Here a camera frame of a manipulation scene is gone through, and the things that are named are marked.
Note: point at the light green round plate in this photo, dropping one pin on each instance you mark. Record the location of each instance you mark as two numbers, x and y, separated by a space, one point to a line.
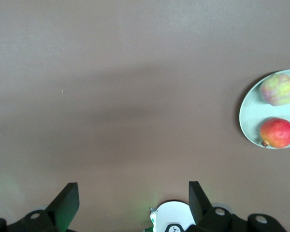
251 116

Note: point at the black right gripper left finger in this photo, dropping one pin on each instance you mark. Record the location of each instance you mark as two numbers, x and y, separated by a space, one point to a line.
60 212

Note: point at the red pomegranate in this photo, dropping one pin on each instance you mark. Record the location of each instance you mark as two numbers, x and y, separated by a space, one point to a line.
278 133

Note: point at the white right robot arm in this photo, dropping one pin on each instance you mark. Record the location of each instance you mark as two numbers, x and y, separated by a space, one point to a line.
174 217

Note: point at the green pink peach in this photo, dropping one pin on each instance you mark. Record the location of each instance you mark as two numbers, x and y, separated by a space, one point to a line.
278 89

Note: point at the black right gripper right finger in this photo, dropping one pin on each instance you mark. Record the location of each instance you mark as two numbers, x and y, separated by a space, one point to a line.
215 220

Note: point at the brown table cover mat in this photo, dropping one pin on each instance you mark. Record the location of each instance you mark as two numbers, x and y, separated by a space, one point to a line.
111 96

